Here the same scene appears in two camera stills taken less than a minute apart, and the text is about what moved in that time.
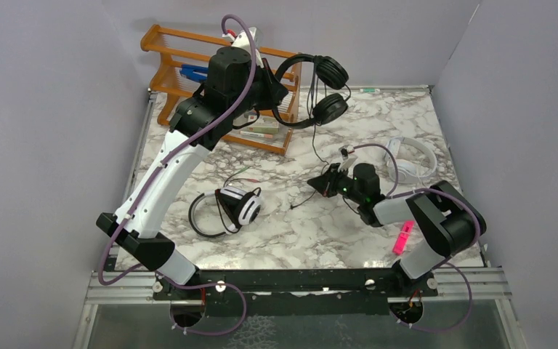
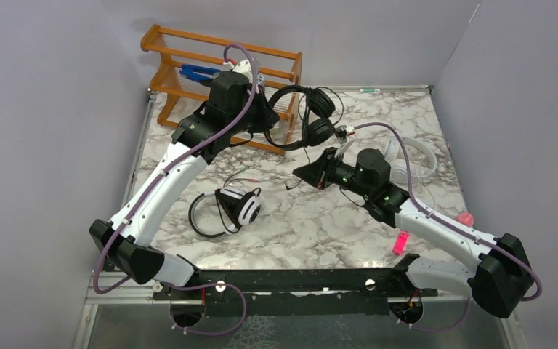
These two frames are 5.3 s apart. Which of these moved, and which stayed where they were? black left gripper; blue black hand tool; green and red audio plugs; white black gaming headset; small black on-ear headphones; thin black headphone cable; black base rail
Moved: small black on-ear headphones; black left gripper; thin black headphone cable
Stayed: green and red audio plugs; white black gaming headset; blue black hand tool; black base rail
